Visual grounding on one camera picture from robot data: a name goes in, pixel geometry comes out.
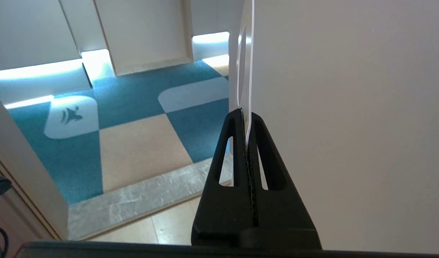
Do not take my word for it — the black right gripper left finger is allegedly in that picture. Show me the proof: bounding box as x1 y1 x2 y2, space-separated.
191 107 259 248

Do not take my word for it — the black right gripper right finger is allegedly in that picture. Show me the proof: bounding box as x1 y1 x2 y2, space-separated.
240 112 323 250

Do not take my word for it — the grey-blue do-not-disturb door sign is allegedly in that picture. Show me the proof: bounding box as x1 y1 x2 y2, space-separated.
228 0 256 144

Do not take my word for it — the beige wooden door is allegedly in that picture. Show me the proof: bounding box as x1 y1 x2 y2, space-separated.
253 0 439 253

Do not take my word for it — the grey marble threshold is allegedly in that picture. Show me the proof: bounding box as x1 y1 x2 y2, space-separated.
67 152 235 240

